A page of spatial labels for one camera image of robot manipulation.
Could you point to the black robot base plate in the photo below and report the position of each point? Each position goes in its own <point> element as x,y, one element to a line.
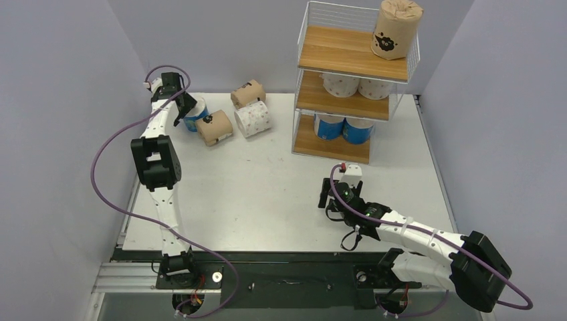
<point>284,280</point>

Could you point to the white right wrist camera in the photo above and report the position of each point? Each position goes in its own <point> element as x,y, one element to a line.
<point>351,174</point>

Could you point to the brown paper roll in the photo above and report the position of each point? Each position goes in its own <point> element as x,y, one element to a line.
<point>214,127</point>
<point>249,93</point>
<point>396,25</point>

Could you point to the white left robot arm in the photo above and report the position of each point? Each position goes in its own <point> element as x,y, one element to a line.
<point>159,169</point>

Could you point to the blue paper roll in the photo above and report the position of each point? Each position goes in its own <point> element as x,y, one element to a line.
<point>356,130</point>
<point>198,112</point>
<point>328,127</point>

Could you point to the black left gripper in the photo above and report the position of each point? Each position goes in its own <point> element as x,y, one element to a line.
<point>188,104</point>

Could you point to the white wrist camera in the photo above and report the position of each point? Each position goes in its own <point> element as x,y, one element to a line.
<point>351,174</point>
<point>153,85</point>

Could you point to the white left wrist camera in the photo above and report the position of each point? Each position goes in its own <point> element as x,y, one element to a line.
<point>153,85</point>

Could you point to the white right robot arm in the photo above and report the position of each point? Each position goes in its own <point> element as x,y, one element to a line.
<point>468,265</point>

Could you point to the floral white paper roll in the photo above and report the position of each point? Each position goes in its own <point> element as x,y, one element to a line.
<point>340,86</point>
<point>374,89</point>
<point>253,119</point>

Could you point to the white wire wooden shelf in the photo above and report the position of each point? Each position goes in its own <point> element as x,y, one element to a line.
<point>334,41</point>

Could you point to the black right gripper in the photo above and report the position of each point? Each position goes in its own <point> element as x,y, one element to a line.
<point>331,198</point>

